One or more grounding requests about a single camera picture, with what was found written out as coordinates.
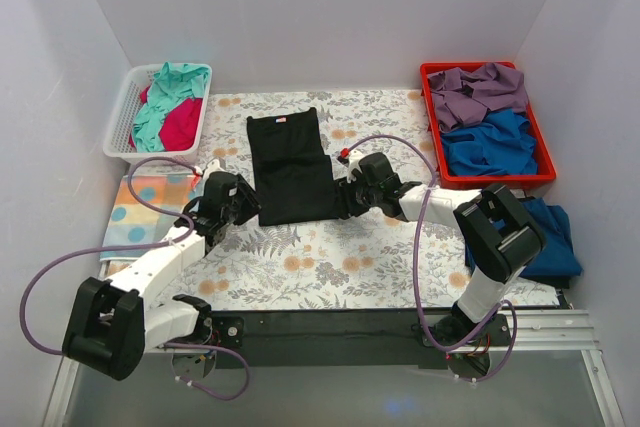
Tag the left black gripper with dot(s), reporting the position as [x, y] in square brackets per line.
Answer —
[247, 198]

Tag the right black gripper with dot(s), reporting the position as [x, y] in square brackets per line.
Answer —
[347, 197]

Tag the black t-shirt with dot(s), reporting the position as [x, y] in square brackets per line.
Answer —
[293, 176]

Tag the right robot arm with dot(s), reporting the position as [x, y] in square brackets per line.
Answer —
[478, 304]

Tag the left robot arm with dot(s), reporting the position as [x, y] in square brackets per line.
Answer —
[114, 322]

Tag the floral patterned table mat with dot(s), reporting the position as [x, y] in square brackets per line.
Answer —
[368, 262]

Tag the magenta t-shirt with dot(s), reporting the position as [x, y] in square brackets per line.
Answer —
[156, 129]

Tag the colourful checked towel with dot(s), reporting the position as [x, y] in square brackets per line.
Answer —
[132, 224]

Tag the purple t-shirt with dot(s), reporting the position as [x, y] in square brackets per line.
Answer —
[463, 98]

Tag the teal t-shirt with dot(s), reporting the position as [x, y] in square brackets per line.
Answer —
[174, 83]

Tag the blue t-shirt in bin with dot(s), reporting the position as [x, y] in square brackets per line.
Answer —
[500, 145]

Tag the white plastic basket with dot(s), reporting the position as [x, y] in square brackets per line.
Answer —
[116, 142]

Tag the folded blue t-shirt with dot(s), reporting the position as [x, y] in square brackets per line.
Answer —
[560, 242]

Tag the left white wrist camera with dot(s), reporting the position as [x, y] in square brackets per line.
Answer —
[205, 171]

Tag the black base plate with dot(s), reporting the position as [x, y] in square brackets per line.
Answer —
[326, 338]

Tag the aluminium rail frame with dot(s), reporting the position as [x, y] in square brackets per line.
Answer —
[545, 368]

